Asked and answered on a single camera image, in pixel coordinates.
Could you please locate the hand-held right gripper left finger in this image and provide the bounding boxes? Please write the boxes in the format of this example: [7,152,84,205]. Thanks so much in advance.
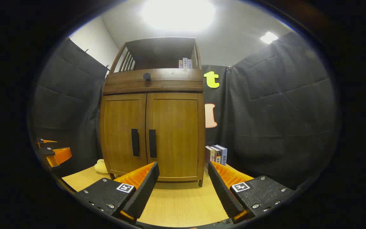
[75,162,160,223]

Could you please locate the blue-grey book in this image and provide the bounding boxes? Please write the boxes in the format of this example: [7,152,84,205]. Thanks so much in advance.
[215,144,228,166]

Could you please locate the wooden cabinet drawer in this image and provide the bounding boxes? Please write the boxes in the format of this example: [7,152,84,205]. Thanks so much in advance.
[103,68,204,95]

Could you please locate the dark book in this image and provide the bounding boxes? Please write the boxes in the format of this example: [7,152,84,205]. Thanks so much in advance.
[211,146,222,165]

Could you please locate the small ceiling light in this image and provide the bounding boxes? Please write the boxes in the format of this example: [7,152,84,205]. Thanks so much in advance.
[260,31,279,44]

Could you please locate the wooden double-door shoe cabinet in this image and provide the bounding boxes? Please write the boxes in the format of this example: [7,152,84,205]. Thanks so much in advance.
[99,37,206,187]

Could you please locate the wooden cabinet door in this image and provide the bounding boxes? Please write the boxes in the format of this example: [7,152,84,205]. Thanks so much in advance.
[146,93,202,182]
[102,94,148,175]

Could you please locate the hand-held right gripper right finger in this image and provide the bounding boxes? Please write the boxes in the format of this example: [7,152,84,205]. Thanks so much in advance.
[208,161,298,225]

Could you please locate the pale yellow plush toy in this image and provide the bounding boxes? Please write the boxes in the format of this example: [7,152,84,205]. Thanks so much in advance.
[94,159,109,174]

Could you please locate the large ceiling light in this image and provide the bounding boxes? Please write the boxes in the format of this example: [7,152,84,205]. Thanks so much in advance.
[141,0,216,32]

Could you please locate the black backdrop cloth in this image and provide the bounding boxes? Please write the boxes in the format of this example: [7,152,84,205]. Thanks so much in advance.
[30,30,337,188]

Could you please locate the brown book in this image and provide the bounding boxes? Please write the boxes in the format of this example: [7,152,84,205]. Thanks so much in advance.
[205,146,215,169]

